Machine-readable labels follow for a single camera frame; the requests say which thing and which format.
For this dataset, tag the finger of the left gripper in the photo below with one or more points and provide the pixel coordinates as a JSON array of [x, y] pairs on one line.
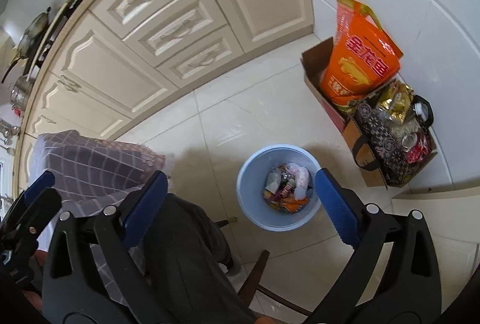
[[44, 181], [34, 218]]

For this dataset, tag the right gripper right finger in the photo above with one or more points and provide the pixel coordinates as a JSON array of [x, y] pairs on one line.
[[392, 275]]

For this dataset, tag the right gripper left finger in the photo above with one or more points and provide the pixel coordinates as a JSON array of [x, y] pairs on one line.
[[72, 289]]

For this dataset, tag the crushed orange soda can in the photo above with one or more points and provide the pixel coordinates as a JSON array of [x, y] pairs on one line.
[[291, 205]]

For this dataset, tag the pink white plastic bag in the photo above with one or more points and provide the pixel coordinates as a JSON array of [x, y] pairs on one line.
[[302, 179]]

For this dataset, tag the black foil wrapper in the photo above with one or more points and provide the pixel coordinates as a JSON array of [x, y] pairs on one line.
[[276, 180]]

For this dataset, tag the light blue trash bin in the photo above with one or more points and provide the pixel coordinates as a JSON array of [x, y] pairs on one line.
[[251, 182]]

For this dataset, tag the person left hand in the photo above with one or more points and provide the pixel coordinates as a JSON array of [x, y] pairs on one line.
[[38, 259]]

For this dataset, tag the person right hand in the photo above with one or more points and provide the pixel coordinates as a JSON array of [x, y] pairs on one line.
[[264, 320]]

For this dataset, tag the grey checkered tablecloth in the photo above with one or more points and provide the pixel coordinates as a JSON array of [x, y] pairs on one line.
[[90, 173]]

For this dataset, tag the stainless steel stockpot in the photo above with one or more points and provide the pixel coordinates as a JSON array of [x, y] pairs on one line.
[[20, 92]]

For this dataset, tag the person dark trouser leg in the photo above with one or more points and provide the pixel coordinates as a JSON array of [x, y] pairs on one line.
[[189, 263]]

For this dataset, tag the black gas stove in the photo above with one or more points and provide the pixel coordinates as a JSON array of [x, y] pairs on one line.
[[48, 38]]

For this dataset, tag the black patterned tote bag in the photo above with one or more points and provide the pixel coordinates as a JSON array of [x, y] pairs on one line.
[[395, 123]]

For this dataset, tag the dark wooden chair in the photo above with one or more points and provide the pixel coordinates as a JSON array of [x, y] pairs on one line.
[[251, 285]]

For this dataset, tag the cream lower cabinets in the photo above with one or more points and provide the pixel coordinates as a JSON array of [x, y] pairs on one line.
[[117, 62]]

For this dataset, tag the orange rice bag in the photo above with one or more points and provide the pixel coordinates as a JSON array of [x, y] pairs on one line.
[[364, 57]]

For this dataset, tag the brown cardboard box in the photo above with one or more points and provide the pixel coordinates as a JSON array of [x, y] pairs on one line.
[[314, 62]]

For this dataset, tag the hanging utensil rail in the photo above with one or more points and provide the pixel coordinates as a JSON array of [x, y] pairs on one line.
[[8, 133]]

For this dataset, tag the steel wok with handle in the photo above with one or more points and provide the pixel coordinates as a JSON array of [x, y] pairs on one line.
[[28, 40]]

